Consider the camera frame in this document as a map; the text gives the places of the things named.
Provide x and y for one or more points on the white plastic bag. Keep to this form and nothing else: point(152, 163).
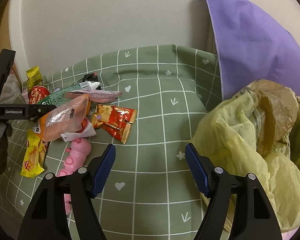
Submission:
point(9, 83)

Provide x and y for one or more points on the pink pig toy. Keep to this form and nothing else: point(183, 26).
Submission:
point(77, 154)

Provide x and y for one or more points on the green white milk carton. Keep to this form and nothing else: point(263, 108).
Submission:
point(58, 98)

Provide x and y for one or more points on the pink wrapper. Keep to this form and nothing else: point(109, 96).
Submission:
point(97, 96)

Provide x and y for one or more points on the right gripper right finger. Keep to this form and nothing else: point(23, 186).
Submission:
point(254, 217)

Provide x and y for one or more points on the green grid bed sheet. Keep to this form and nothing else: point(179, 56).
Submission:
point(150, 192)

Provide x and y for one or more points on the black wrapper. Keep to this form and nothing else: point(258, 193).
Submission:
point(92, 77)

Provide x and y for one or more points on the red paper cup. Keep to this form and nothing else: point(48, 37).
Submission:
point(38, 93)

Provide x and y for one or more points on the red snack packet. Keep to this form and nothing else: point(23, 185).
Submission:
point(117, 121)

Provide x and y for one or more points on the yellow chips packet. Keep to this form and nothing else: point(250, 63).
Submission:
point(33, 162)

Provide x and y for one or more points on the small yellow snack packet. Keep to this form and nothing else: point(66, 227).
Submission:
point(33, 78)

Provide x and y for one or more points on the orange snack bag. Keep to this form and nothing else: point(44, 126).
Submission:
point(67, 118)

